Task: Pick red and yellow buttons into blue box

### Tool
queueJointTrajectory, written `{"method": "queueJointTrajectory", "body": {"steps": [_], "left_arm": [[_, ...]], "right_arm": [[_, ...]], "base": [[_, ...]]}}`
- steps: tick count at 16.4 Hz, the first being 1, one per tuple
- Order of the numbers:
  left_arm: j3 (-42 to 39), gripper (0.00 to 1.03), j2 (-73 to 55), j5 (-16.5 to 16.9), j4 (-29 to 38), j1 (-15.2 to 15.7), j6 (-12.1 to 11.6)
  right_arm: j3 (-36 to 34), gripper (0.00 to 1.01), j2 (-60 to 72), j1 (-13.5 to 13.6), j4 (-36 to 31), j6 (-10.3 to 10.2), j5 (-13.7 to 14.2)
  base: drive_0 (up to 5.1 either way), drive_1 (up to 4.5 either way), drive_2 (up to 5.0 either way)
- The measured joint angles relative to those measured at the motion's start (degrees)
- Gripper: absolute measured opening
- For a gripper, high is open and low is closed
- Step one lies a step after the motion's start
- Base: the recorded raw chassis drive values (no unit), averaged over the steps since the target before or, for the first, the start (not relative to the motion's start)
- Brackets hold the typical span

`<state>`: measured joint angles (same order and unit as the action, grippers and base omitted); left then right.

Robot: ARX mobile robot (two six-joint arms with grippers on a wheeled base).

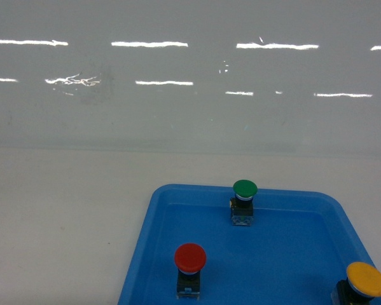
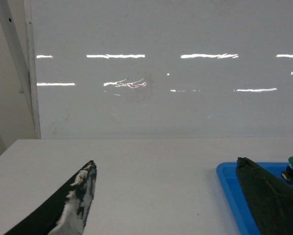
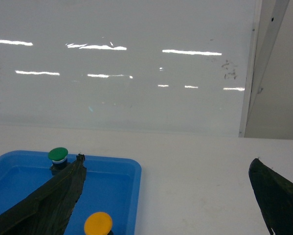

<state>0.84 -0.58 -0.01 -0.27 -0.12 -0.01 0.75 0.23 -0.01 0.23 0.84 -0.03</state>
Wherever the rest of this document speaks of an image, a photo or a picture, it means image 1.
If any yellow mushroom push button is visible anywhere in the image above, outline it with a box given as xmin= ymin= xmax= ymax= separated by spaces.
xmin=331 ymin=261 xmax=381 ymax=304

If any green mushroom push button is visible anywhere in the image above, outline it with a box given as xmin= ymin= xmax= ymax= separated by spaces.
xmin=230 ymin=180 xmax=258 ymax=226

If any red mushroom push button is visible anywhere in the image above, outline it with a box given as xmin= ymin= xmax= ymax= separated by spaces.
xmin=174 ymin=243 xmax=207 ymax=299

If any blue plastic tray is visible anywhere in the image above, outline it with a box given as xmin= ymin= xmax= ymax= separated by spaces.
xmin=119 ymin=184 xmax=371 ymax=304

